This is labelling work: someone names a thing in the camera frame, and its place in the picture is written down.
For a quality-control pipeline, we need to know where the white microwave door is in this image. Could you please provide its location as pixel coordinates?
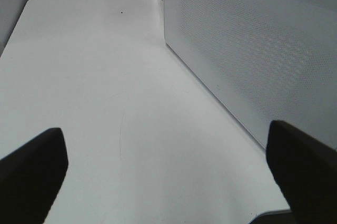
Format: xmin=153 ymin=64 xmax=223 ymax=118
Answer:
xmin=164 ymin=0 xmax=336 ymax=148

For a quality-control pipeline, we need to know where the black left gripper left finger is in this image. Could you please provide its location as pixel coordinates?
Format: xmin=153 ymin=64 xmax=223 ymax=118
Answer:
xmin=1 ymin=128 xmax=68 ymax=223

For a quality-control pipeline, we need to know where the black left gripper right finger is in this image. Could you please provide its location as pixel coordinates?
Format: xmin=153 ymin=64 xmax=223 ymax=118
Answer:
xmin=266 ymin=120 xmax=336 ymax=223

